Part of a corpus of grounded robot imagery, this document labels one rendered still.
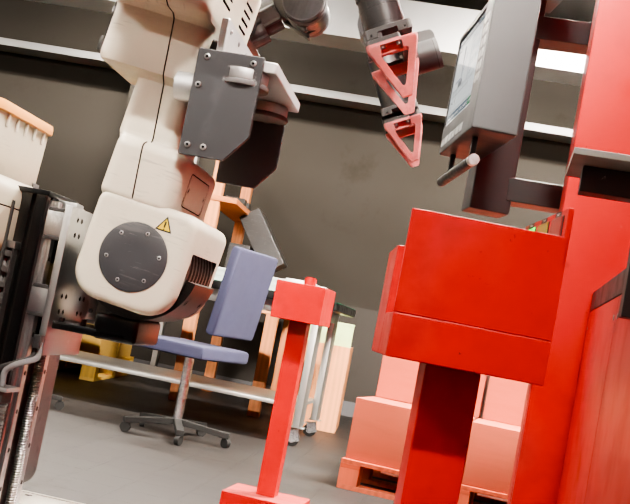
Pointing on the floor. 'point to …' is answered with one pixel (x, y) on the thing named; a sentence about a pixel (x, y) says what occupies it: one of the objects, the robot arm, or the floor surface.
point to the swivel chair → (245, 259)
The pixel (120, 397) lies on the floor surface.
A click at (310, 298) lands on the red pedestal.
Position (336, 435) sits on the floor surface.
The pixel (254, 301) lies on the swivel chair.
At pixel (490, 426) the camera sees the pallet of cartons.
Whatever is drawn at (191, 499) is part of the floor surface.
